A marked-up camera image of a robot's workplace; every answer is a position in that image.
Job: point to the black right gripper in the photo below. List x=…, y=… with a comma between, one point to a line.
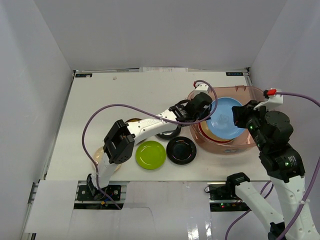
x=241, y=112

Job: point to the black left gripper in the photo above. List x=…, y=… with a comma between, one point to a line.
x=205, y=110

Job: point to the orange plastic plate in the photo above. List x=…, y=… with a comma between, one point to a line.
x=204, y=129

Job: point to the light blue plastic plate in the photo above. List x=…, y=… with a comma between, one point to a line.
x=221, y=122

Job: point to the red teal floral plate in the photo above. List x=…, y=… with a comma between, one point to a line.
x=203, y=136

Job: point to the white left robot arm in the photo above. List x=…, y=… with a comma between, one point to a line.
x=118, y=144

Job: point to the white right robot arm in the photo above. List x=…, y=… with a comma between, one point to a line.
x=271, y=131

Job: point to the pink transparent plastic bin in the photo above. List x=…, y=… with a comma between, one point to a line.
x=242, y=143

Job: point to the right black corner label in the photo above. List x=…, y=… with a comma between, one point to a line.
x=234, y=74

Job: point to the black corner label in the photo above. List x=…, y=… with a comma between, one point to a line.
x=234, y=74
x=83, y=75

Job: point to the black glossy plate upper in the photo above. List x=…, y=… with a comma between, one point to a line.
x=168, y=135

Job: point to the black glossy plate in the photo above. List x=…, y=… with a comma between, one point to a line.
x=168, y=135
x=181, y=150

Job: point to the black glossy plate lower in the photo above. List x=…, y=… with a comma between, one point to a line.
x=181, y=150

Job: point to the yellow patterned brown-rim plate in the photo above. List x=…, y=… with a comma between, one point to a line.
x=132, y=120

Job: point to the white papers at back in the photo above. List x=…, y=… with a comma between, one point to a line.
x=163, y=69

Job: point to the lime green plate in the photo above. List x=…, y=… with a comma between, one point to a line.
x=150, y=155

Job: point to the cream plate with flowers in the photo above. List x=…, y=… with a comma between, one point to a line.
x=98, y=156

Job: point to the left black corner label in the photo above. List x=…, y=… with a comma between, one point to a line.
x=83, y=75

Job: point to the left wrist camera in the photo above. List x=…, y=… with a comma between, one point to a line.
x=201, y=88

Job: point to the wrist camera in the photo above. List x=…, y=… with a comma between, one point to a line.
x=272, y=100
x=201, y=88

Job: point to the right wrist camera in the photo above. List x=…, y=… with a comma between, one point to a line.
x=272, y=100

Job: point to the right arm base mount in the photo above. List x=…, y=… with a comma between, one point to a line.
x=221, y=200

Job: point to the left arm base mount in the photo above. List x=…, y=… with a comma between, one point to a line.
x=90, y=198

